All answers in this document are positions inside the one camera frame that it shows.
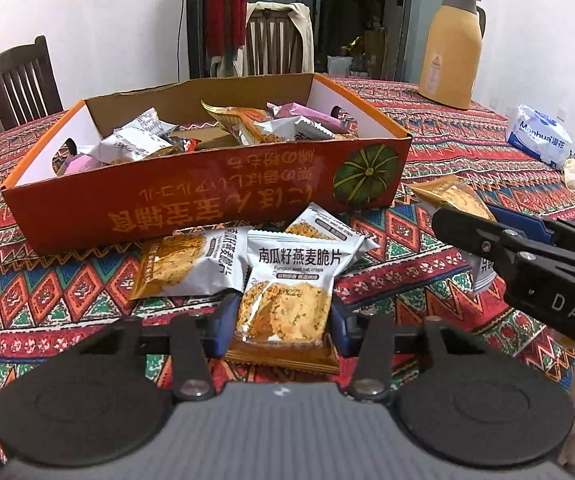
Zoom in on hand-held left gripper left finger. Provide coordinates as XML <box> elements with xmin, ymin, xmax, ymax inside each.
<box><xmin>94</xmin><ymin>292</ymin><xmax>240</xmax><ymax>403</ymax></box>

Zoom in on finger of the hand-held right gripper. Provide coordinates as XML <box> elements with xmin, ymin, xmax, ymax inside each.
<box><xmin>432</xmin><ymin>206</ymin><xmax>543</xmax><ymax>281</ymax></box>
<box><xmin>492</xmin><ymin>206</ymin><xmax>575</xmax><ymax>253</ymax></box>

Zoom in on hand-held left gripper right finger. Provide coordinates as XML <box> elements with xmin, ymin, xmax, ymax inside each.
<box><xmin>330</xmin><ymin>302</ymin><xmax>469</xmax><ymax>403</ymax></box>

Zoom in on oat crisp snack packet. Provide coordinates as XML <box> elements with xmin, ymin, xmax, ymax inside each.
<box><xmin>224</xmin><ymin>229</ymin><xmax>363</xmax><ymax>375</ymax></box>
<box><xmin>284</xmin><ymin>202</ymin><xmax>381</xmax><ymax>276</ymax></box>
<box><xmin>410</xmin><ymin>176</ymin><xmax>507</xmax><ymax>295</ymax></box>
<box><xmin>128</xmin><ymin>227</ymin><xmax>253</xmax><ymax>301</ymax></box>

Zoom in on orange cardboard box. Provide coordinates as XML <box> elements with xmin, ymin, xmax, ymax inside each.
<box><xmin>1</xmin><ymin>72</ymin><xmax>413</xmax><ymax>256</ymax></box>

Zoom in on small white snack packet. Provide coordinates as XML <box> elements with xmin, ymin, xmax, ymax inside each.
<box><xmin>114</xmin><ymin>107</ymin><xmax>178</xmax><ymax>138</ymax></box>
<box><xmin>262</xmin><ymin>115</ymin><xmax>338</xmax><ymax>143</ymax></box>

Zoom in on white labelled snack packet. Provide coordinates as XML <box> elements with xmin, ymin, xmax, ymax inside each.
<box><xmin>100</xmin><ymin>127</ymin><xmax>175</xmax><ymax>166</ymax></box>

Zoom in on long orange snack packet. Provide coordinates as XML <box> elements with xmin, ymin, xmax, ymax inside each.
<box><xmin>201</xmin><ymin>100</ymin><xmax>288</xmax><ymax>147</ymax></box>

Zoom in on pink snack packet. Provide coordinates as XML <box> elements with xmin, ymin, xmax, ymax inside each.
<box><xmin>62</xmin><ymin>152</ymin><xmax>105</xmax><ymax>176</ymax></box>
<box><xmin>267</xmin><ymin>101</ymin><xmax>348</xmax><ymax>133</ymax></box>

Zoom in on white tissue pack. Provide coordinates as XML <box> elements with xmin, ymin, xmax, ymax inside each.
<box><xmin>506</xmin><ymin>105</ymin><xmax>574</xmax><ymax>170</ymax></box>

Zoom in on yellow thermos jug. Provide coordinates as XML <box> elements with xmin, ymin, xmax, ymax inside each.
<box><xmin>417</xmin><ymin>0</ymin><xmax>487</xmax><ymax>111</ymax></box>

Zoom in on white plant pot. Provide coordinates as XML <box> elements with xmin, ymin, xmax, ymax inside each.
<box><xmin>327</xmin><ymin>55</ymin><xmax>353</xmax><ymax>77</ymax></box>

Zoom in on glass sliding door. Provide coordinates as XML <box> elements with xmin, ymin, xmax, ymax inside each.
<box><xmin>186</xmin><ymin>0</ymin><xmax>475</xmax><ymax>83</ymax></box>

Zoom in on wooden chair with cloth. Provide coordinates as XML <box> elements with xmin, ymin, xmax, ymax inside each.
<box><xmin>217</xmin><ymin>1</ymin><xmax>315</xmax><ymax>78</ymax></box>

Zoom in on brown wooden chair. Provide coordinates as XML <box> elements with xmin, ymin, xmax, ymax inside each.
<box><xmin>244</xmin><ymin>5</ymin><xmax>304</xmax><ymax>77</ymax></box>

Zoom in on dark wooden chair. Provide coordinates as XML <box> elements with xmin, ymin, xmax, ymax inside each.
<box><xmin>0</xmin><ymin>35</ymin><xmax>64</xmax><ymax>133</ymax></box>

